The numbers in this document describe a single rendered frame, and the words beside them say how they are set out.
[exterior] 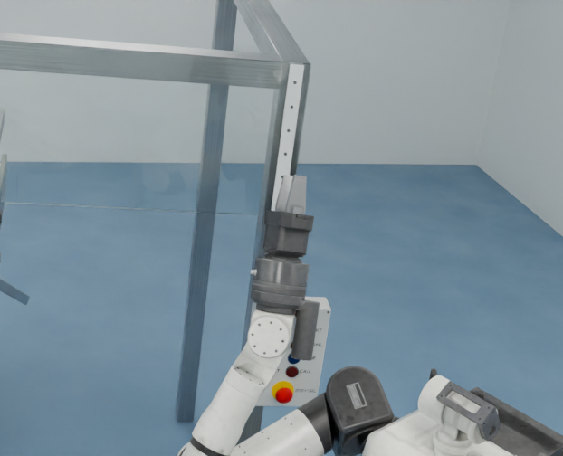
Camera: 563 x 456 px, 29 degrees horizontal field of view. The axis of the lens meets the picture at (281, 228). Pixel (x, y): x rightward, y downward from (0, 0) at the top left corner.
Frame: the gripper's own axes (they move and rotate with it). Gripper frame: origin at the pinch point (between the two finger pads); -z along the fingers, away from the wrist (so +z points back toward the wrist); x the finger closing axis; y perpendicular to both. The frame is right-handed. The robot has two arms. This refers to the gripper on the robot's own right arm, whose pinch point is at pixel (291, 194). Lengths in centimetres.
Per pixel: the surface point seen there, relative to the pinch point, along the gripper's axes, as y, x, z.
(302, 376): -30, -66, 39
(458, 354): -161, -244, 48
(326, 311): -31, -60, 23
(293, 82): -12, -47, -24
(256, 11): -12, -86, -45
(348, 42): -155, -418, -104
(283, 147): -13, -52, -11
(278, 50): -10, -54, -32
